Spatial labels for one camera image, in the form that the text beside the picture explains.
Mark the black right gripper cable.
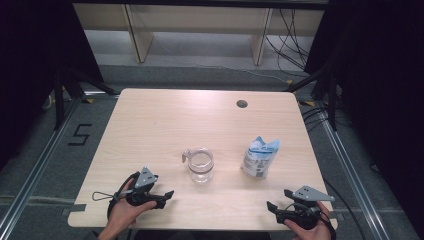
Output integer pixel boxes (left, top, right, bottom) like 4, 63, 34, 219
318, 208, 337, 240

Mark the dark curtain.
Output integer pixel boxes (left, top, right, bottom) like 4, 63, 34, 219
303, 0, 424, 234
0, 0, 105, 171

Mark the tangle of black floor cables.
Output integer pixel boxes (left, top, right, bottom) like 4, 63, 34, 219
301, 104, 351, 133

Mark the clear glass jar beige lid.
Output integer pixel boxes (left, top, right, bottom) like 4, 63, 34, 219
181, 147, 215, 184

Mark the aluminium floor rail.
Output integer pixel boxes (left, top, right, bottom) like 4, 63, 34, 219
321, 111, 389, 240
0, 90, 119, 234

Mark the person's left hand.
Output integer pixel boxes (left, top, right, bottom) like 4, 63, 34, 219
107, 178, 158, 232

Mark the black metal stand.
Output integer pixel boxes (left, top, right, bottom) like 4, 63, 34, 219
53, 64, 118, 131
283, 68, 338, 132

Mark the white blue bag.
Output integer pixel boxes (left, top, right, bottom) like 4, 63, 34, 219
240, 135, 282, 180

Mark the grey wire loop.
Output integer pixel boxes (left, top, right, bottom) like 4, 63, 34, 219
91, 190, 118, 202

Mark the light wooden shelf unit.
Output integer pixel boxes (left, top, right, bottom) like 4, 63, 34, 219
71, 0, 331, 67

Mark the person's dark clothing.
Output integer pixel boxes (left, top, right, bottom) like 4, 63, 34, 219
133, 229, 273, 240

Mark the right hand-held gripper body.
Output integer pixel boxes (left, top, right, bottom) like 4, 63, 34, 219
275, 185, 335, 231

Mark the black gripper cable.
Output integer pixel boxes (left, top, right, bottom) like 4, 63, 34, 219
107, 171, 141, 221
318, 208, 337, 240

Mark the bundle of black cables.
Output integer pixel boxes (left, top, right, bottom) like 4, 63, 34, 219
264, 8, 311, 73

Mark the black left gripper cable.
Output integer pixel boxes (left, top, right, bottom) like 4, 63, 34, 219
107, 171, 141, 221

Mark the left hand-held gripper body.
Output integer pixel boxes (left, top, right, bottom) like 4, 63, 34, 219
123, 166, 167, 210

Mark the person's right hand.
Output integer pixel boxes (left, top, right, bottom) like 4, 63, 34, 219
283, 201, 330, 240

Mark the thin white floor cable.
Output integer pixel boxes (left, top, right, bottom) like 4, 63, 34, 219
186, 63, 292, 83

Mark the black floor cable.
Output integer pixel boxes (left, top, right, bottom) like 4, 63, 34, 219
323, 179, 368, 240

